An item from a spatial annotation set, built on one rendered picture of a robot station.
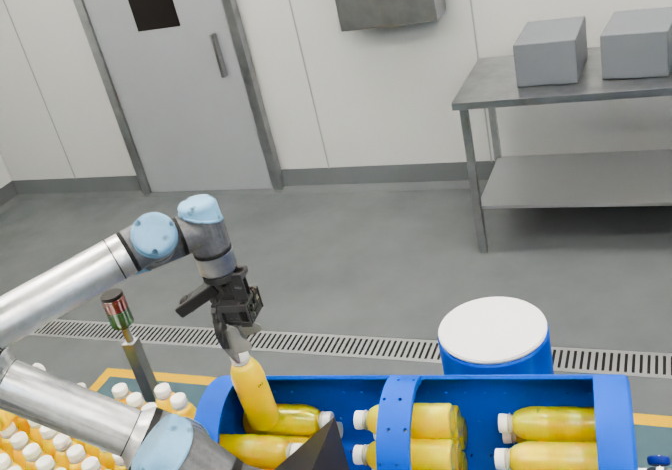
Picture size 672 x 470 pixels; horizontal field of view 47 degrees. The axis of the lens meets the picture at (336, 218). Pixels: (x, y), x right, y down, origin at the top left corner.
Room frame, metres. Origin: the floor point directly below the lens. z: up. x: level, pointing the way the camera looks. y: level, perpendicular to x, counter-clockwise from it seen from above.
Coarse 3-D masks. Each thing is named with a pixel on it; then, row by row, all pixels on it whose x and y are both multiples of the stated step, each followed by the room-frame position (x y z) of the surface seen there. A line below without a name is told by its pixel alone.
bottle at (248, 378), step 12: (252, 360) 1.33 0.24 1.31; (240, 372) 1.30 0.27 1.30; (252, 372) 1.30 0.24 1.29; (240, 384) 1.30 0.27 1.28; (252, 384) 1.30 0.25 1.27; (264, 384) 1.31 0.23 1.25; (240, 396) 1.31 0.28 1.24; (252, 396) 1.30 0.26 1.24; (264, 396) 1.31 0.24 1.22; (252, 408) 1.30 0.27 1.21; (264, 408) 1.30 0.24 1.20; (276, 408) 1.33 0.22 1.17; (252, 420) 1.31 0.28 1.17; (264, 420) 1.30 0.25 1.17; (276, 420) 1.31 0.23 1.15
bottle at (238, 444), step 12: (228, 444) 1.28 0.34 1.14; (240, 444) 1.27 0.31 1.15; (252, 444) 1.26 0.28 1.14; (264, 444) 1.25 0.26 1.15; (276, 444) 1.25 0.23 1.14; (288, 444) 1.25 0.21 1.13; (240, 456) 1.25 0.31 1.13; (252, 456) 1.24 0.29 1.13; (264, 456) 1.23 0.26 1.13; (276, 456) 1.23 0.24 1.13; (288, 456) 1.23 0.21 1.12; (264, 468) 1.23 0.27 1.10
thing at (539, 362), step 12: (540, 348) 1.50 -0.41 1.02; (444, 360) 1.57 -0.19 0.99; (456, 360) 1.53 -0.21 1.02; (516, 360) 1.47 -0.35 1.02; (528, 360) 1.47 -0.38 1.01; (540, 360) 1.49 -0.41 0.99; (552, 360) 1.56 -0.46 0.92; (444, 372) 1.60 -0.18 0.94; (456, 372) 1.53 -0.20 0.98; (468, 372) 1.50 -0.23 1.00; (480, 372) 1.48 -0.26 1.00; (492, 372) 1.47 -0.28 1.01; (504, 372) 1.46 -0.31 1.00; (516, 372) 1.46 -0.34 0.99; (528, 372) 1.47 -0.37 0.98; (540, 372) 1.49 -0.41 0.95; (552, 372) 1.54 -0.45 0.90; (480, 420) 1.49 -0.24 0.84
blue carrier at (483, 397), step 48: (288, 384) 1.43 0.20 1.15; (336, 384) 1.38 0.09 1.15; (384, 384) 1.35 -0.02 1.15; (432, 384) 1.31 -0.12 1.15; (480, 384) 1.27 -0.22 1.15; (528, 384) 1.24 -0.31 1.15; (576, 384) 1.20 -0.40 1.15; (624, 384) 1.08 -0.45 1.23; (240, 432) 1.42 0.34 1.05; (384, 432) 1.13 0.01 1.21; (480, 432) 1.27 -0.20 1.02; (624, 432) 0.99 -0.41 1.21
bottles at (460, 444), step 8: (464, 424) 1.27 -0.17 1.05; (464, 432) 1.26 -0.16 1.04; (512, 432) 1.20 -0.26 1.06; (288, 440) 1.30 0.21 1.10; (296, 440) 1.29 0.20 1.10; (304, 440) 1.29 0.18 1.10; (456, 440) 1.18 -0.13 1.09; (464, 440) 1.25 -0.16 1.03; (504, 440) 1.20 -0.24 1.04; (512, 440) 1.20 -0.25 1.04; (520, 440) 1.19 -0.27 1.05; (456, 448) 1.16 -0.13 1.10; (464, 448) 1.23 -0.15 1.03; (504, 448) 1.15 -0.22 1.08; (456, 456) 1.15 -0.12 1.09; (464, 456) 1.21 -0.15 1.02; (456, 464) 1.14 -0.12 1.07; (464, 464) 1.21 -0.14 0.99
